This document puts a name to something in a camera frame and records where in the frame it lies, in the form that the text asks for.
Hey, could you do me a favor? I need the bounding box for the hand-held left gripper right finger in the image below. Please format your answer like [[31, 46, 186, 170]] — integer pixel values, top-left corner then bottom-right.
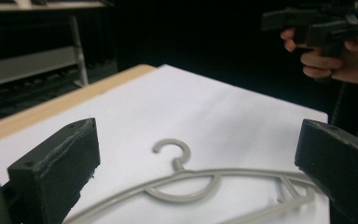
[[294, 119, 358, 224]]

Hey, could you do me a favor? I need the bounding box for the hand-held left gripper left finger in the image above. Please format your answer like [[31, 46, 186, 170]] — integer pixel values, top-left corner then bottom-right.
[[7, 117, 102, 224]]

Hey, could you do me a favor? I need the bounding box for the grey plastic clothes hanger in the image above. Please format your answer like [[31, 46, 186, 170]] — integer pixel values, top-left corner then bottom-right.
[[62, 138, 327, 224]]

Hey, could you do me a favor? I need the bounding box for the grey metal shelf rack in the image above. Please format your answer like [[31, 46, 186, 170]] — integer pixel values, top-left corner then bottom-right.
[[0, 0, 116, 125]]

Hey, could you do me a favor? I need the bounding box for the white table cover sheet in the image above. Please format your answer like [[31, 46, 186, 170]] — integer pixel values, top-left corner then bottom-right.
[[0, 63, 330, 224]]

